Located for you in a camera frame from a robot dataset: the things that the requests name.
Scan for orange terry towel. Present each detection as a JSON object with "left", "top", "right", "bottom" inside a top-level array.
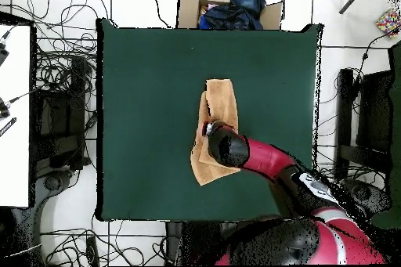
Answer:
[{"left": 190, "top": 78, "right": 241, "bottom": 186}]

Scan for multicoloured dotted item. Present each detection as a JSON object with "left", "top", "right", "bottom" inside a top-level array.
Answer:
[{"left": 375, "top": 9, "right": 401, "bottom": 38}]

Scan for dark green table cloth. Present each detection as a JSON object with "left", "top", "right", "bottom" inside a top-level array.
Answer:
[{"left": 95, "top": 17, "right": 323, "bottom": 222}]

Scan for dark navy garment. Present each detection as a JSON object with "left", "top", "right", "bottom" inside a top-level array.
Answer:
[{"left": 198, "top": 2, "right": 265, "bottom": 31}]

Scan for cardboard box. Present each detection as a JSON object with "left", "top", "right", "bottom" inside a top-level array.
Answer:
[{"left": 175, "top": 0, "right": 285, "bottom": 31}]

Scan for grey wheeled stand base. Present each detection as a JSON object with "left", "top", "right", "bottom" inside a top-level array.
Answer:
[
  {"left": 342, "top": 177, "right": 394, "bottom": 218},
  {"left": 29, "top": 168, "right": 74, "bottom": 249}
]

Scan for black power strip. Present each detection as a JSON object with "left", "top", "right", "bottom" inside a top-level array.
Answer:
[{"left": 85, "top": 235, "right": 101, "bottom": 267}]

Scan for dark green furniture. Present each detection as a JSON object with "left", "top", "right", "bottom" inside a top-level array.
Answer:
[{"left": 369, "top": 41, "right": 401, "bottom": 230}]

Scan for white table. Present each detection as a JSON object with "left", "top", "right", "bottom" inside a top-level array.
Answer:
[{"left": 0, "top": 23, "right": 32, "bottom": 208}]

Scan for black strip with markings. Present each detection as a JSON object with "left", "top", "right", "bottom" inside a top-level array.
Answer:
[{"left": 0, "top": 117, "right": 17, "bottom": 138}]

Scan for black device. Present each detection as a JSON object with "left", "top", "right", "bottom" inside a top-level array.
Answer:
[
  {"left": 0, "top": 41, "right": 10, "bottom": 67},
  {"left": 0, "top": 97, "right": 12, "bottom": 121}
]

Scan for tangled black cables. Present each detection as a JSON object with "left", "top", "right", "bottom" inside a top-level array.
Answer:
[
  {"left": 40, "top": 213, "right": 176, "bottom": 267},
  {"left": 9, "top": 0, "right": 111, "bottom": 99},
  {"left": 314, "top": 97, "right": 392, "bottom": 218}
]

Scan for black metal frame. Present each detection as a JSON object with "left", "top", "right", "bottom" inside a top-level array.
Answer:
[
  {"left": 31, "top": 55, "right": 95, "bottom": 174},
  {"left": 334, "top": 67, "right": 392, "bottom": 180}
]

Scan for single black cable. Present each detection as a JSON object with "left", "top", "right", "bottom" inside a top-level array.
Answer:
[{"left": 139, "top": 0, "right": 172, "bottom": 29}]

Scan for black cable with connector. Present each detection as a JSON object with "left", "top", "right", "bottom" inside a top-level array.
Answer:
[{"left": 353, "top": 28, "right": 401, "bottom": 92}]

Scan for black cable with plug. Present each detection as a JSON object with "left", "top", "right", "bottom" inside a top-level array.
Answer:
[{"left": 8, "top": 88, "right": 40, "bottom": 105}]

